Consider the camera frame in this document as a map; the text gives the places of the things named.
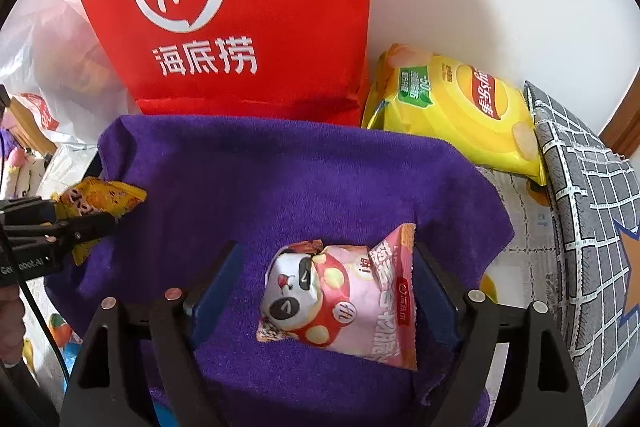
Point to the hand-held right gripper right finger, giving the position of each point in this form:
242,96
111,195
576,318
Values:
432,302

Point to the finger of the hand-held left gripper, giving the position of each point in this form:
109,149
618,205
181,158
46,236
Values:
82,228
30,209

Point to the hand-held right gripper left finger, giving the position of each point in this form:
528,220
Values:
220,292

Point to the yellow orange snack packet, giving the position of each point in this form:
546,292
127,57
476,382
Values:
102,197

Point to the pink panda snack packet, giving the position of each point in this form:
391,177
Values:
340,307

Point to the purple towel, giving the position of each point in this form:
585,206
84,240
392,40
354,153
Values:
300,182

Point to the person's left hand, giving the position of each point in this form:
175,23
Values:
10,327

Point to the pink purple package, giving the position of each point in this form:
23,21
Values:
22,172

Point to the wooden cabinet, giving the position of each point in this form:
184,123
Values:
22,119

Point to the fruit printed bed sheet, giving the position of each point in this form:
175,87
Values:
520,217

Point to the white plastic bag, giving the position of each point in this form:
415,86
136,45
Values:
50,47

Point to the grey checked cloth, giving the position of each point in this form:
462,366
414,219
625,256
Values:
575,207

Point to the yellow chips bag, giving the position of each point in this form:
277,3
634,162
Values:
450,127

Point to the red paper bag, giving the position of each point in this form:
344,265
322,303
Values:
300,7

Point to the brown wooden door frame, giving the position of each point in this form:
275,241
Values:
622,132

